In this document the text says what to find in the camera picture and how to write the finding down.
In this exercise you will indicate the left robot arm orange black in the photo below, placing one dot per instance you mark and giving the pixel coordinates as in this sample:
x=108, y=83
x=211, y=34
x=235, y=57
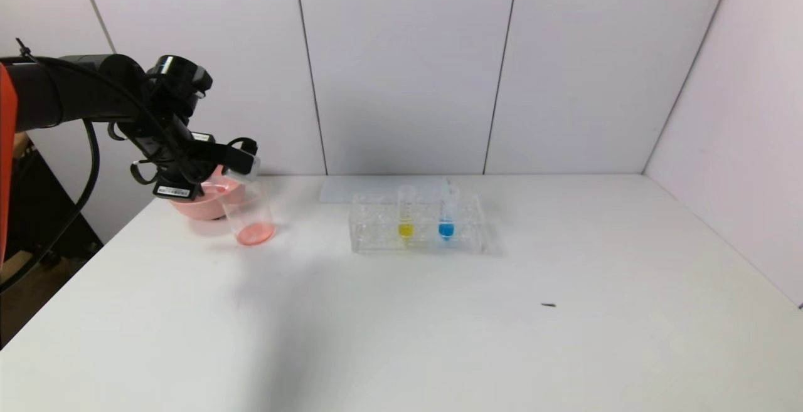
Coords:
x=75, y=92

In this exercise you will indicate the test tube with yellow pigment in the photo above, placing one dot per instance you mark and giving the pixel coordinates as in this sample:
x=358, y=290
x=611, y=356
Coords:
x=406, y=230

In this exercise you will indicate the white paper sheet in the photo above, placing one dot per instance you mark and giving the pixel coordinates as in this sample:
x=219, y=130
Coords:
x=342, y=190

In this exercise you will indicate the pink bowl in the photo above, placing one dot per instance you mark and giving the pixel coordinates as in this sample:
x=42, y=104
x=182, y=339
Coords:
x=201, y=208

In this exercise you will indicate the black furniture beside table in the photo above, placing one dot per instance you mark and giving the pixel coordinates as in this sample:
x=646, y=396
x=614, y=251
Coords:
x=56, y=211

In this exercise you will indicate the clear plastic test tube rack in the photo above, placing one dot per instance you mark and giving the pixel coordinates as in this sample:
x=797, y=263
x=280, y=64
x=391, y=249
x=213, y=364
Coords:
x=426, y=244

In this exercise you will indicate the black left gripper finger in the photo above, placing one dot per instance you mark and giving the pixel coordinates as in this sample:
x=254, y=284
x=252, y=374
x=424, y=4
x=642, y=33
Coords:
x=206, y=186

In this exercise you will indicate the clear glass beaker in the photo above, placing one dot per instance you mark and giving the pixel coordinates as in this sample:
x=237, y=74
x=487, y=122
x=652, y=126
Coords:
x=254, y=230

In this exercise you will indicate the test tube with blue pigment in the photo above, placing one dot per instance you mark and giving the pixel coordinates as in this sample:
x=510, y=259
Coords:
x=446, y=230

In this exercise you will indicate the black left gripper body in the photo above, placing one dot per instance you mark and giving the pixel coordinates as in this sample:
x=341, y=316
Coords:
x=171, y=190

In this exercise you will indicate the test tube with red pigment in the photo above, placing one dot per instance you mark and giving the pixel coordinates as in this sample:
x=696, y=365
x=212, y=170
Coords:
x=229, y=186

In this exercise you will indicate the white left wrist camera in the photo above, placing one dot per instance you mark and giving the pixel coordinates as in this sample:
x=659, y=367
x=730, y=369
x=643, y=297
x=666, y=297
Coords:
x=244, y=164

